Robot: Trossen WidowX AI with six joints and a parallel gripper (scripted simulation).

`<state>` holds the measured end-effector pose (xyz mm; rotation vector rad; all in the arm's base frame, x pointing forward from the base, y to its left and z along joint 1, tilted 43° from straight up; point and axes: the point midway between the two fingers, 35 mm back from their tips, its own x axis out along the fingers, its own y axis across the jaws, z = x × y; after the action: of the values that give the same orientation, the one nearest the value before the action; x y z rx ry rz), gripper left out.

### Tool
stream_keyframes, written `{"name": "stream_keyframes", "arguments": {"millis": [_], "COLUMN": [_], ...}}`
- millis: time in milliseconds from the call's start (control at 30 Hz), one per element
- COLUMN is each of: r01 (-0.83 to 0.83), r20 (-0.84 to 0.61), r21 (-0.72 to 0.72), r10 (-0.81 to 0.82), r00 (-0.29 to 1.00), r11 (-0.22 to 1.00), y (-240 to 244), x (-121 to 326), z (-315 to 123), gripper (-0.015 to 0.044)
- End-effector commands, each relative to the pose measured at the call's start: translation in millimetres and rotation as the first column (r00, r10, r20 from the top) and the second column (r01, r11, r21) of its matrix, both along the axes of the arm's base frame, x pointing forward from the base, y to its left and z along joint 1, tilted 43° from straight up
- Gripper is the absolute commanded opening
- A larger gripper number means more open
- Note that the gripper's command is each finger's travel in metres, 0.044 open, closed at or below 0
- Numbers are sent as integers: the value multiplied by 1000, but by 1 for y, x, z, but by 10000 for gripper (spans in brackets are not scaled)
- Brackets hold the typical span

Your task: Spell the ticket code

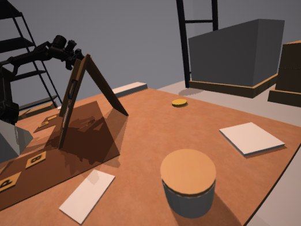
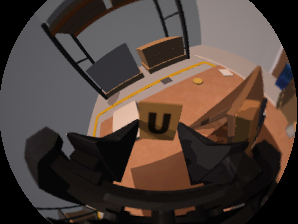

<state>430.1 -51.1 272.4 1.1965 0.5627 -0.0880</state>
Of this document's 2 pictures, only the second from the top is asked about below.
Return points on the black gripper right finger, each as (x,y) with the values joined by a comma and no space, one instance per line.
(202,155)

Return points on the tan letter tile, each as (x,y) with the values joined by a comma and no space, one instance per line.
(158,121)

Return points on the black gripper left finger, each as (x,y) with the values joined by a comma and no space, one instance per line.
(113,150)

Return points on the beige flat rectangular slab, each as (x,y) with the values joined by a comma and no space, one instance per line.
(124,115)

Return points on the yellow flat round disc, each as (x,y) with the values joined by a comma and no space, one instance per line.
(197,81)

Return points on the pale pink flat rectangular slab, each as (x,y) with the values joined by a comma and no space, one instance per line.
(225,72)

